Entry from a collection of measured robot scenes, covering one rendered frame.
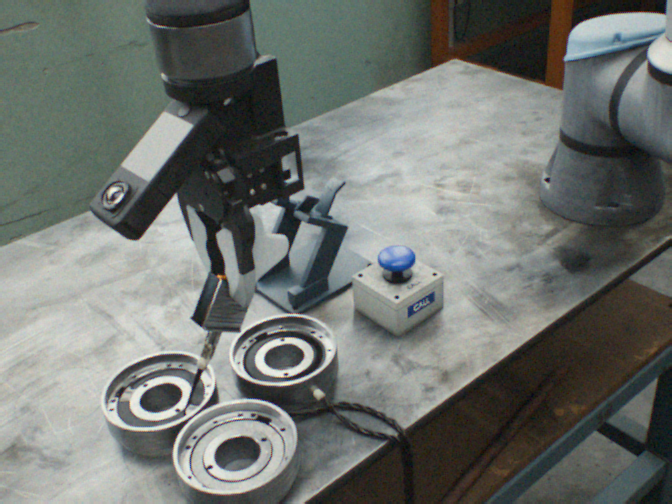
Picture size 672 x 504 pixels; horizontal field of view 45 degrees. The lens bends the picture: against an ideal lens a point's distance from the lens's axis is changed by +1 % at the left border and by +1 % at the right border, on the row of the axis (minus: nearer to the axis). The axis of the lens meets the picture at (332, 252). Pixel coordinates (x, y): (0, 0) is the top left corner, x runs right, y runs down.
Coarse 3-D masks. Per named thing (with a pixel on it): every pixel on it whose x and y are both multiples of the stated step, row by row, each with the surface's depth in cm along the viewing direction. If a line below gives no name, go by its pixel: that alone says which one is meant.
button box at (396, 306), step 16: (368, 272) 86; (384, 272) 85; (416, 272) 85; (432, 272) 85; (368, 288) 84; (384, 288) 84; (400, 288) 83; (416, 288) 83; (432, 288) 84; (368, 304) 86; (384, 304) 83; (400, 304) 82; (416, 304) 84; (432, 304) 86; (384, 320) 84; (400, 320) 83; (416, 320) 85
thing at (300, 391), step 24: (240, 336) 80; (240, 360) 78; (264, 360) 78; (288, 360) 81; (336, 360) 77; (240, 384) 76; (264, 384) 73; (288, 384) 73; (312, 384) 74; (288, 408) 76
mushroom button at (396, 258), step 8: (384, 248) 85; (392, 248) 84; (400, 248) 84; (408, 248) 84; (384, 256) 83; (392, 256) 83; (400, 256) 83; (408, 256) 83; (384, 264) 83; (392, 264) 82; (400, 264) 82; (408, 264) 83; (392, 272) 85; (400, 272) 85
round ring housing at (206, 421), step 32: (224, 416) 72; (256, 416) 72; (288, 416) 70; (192, 448) 69; (224, 448) 70; (256, 448) 70; (288, 448) 68; (192, 480) 66; (224, 480) 66; (288, 480) 66
